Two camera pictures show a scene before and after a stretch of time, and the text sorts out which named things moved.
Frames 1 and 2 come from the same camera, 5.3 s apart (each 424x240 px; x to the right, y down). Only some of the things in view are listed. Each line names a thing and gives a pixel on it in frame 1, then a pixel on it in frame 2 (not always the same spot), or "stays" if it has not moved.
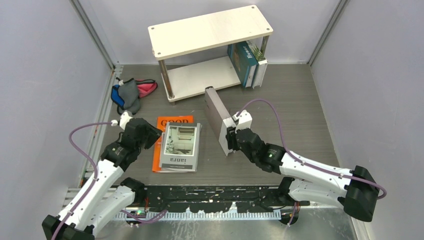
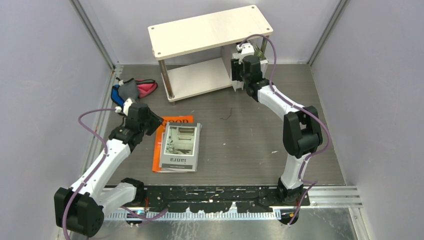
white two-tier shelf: [192, 52] stays
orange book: [161, 125] stays
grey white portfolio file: [218, 117] → [237, 85]
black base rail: [218, 198] stays
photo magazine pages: [179, 147] stays
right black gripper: [230, 137] → [235, 70]
